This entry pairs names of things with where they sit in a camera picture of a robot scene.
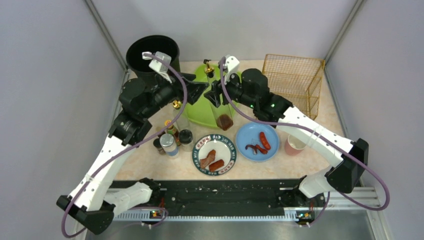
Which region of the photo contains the glass bottle with brown sauce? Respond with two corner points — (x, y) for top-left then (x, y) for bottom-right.
(203, 59), (234, 131)

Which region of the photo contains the clear glass bottle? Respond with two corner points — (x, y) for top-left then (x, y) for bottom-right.
(172, 100), (190, 131)

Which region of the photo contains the yellow cap sauce bottle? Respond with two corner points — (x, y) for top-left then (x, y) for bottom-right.
(164, 120), (181, 146)

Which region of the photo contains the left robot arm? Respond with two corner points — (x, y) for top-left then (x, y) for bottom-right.
(56, 73), (209, 235)

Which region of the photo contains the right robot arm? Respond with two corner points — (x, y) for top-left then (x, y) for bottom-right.
(204, 68), (369, 198)

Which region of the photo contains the green plastic basin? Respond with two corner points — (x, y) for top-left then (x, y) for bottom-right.
(184, 63), (236, 128)

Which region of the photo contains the black plastic trash bin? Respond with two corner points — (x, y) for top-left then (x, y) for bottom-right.
(125, 34), (182, 88)

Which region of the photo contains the small brown cap bottle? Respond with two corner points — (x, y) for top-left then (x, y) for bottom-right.
(155, 126), (166, 138)

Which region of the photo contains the blue plate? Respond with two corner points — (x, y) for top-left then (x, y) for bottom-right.
(235, 122), (280, 162)

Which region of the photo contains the black lid jar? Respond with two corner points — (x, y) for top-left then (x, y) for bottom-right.
(179, 129), (195, 152)

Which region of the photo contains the small dark spice bottle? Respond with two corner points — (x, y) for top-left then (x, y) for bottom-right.
(153, 138), (166, 155)

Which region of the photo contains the white plate with green rim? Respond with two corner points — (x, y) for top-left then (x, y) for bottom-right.
(191, 134), (237, 177)

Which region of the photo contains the red sausage on blue plate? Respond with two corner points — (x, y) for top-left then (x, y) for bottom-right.
(259, 131), (271, 150)

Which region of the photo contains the dark curled sausage strip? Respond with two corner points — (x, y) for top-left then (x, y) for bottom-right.
(245, 144), (268, 155)

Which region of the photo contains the brown meat piece left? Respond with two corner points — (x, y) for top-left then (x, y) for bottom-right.
(199, 149), (216, 169)

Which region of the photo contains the red sausage piece on plate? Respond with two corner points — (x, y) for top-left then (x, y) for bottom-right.
(208, 159), (225, 172)

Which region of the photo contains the pink cup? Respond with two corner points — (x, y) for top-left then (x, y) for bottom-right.
(284, 135), (307, 156)

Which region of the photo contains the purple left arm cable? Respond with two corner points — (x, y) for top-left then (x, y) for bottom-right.
(61, 52), (188, 239)

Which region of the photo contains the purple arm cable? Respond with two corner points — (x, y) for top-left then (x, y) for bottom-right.
(218, 56), (391, 229)
(61, 52), (188, 239)

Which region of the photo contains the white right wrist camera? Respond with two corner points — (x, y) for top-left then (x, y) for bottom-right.
(223, 54), (240, 84)

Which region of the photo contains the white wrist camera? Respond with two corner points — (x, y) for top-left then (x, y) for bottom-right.
(223, 54), (240, 84)
(142, 51), (173, 83)

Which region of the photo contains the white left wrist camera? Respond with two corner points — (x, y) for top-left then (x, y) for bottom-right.
(142, 51), (173, 83)

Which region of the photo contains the gold wire rack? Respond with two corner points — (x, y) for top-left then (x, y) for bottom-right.
(262, 54), (326, 120)

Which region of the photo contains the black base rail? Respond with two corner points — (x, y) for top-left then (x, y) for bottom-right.
(114, 179), (326, 223)

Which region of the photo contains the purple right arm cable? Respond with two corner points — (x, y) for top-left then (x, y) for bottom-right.
(218, 56), (391, 229)

